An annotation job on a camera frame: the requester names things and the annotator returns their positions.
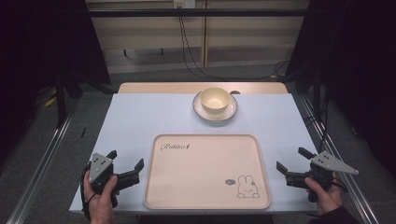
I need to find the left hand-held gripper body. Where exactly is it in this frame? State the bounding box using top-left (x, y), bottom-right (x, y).
top-left (88, 152), bottom-right (121, 209)

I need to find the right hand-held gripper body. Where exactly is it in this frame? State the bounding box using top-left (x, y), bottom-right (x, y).
top-left (305, 150), bottom-right (360, 203)

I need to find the person's left hand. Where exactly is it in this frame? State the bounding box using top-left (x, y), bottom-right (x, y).
top-left (82, 169), bottom-right (120, 220)

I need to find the person's right hand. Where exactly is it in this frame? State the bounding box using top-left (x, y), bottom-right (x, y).
top-left (304, 176), bottom-right (344, 217)

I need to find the pale blue table mat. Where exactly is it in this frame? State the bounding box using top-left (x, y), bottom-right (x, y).
top-left (68, 92), bottom-right (318, 216)

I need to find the black metal stand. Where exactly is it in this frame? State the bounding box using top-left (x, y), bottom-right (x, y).
top-left (312, 66), bottom-right (322, 126)
top-left (53, 74), bottom-right (69, 129)

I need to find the beige tray with rabbit print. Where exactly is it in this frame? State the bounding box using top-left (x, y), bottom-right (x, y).
top-left (143, 133), bottom-right (272, 211)

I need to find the white round plate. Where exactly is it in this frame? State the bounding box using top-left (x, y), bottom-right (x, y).
top-left (191, 91), bottom-right (239, 123)

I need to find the dark curtain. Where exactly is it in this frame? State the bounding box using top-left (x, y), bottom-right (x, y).
top-left (0, 0), bottom-right (112, 162)
top-left (284, 0), bottom-right (396, 180)

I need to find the cream bowl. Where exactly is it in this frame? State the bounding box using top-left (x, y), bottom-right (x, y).
top-left (199, 87), bottom-right (232, 115)

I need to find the black horizontal bar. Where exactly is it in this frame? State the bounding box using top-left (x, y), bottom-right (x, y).
top-left (88, 7), bottom-right (313, 18)

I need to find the metal floor rail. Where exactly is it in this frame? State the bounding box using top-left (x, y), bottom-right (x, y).
top-left (299, 94), bottom-right (380, 224)
top-left (5, 113), bottom-right (77, 224)

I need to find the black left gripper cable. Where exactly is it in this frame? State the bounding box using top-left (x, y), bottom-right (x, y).
top-left (79, 163), bottom-right (97, 220)

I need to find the black cable on floor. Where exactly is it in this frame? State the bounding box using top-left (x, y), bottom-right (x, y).
top-left (177, 7), bottom-right (291, 81)

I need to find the wooden post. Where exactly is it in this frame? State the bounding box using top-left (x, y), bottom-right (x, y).
top-left (200, 0), bottom-right (209, 68)

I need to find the white wall socket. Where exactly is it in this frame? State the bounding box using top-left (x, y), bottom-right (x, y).
top-left (173, 0), bottom-right (196, 9)

